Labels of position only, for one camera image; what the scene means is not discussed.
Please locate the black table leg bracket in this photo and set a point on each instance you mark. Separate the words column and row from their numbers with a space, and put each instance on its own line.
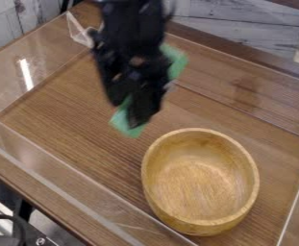
column 34, row 237

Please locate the brown wooden bowl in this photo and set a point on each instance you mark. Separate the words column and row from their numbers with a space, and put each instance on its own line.
column 201, row 181

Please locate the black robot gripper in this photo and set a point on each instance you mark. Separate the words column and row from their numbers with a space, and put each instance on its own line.
column 129, row 54

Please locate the clear acrylic corner bracket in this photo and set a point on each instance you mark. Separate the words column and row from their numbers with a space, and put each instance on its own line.
column 81, row 34

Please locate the green rectangular block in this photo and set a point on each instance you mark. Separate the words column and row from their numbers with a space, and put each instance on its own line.
column 120, row 121

